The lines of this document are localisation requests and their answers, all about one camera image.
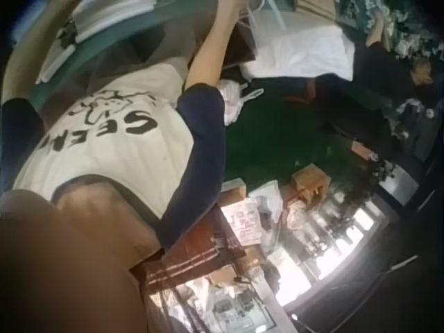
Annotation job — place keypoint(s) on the person's right hand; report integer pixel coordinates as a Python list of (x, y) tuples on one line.
[(238, 7)]

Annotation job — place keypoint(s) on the large white cloth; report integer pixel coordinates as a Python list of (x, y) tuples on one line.
[(298, 55)]

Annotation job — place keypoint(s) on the flat brown cardboard pieces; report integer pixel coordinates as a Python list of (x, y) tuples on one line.
[(320, 9)]

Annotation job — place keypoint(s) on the small white plastic bag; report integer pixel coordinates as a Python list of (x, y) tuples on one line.
[(233, 100)]

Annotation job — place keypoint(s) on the stack of folded white cloths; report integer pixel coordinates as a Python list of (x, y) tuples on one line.
[(81, 26)]

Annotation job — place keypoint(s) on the heap of dark patterned cloth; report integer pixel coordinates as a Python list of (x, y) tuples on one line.
[(402, 31)]

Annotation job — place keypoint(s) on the tall brown cardboard box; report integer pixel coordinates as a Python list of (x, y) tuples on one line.
[(233, 194)]

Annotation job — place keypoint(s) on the small brown cardboard box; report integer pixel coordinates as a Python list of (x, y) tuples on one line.
[(361, 150)]

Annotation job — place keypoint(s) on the clear crumpled plastic bag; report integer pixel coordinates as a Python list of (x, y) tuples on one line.
[(267, 201)]

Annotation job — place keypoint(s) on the printed white paper sheet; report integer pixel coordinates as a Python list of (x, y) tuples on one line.
[(243, 223)]

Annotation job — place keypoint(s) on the red brown striped cloth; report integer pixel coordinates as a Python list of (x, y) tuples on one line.
[(199, 251)]

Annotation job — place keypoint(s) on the flat tan cardboard box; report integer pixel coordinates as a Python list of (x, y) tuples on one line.
[(222, 277)]

